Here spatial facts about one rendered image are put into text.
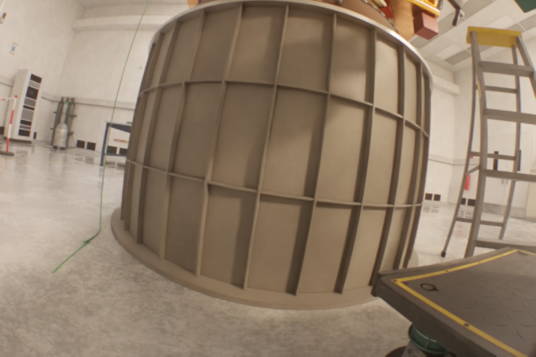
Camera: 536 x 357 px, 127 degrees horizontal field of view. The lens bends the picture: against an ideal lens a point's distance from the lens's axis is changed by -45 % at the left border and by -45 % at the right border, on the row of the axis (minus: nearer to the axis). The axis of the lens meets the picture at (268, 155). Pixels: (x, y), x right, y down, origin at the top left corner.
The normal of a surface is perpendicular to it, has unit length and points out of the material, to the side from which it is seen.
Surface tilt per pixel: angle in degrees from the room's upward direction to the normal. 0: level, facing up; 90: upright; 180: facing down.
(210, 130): 90
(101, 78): 90
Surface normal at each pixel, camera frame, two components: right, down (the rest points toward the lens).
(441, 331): -0.97, -0.15
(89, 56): 0.09, -0.03
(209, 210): -0.23, -0.07
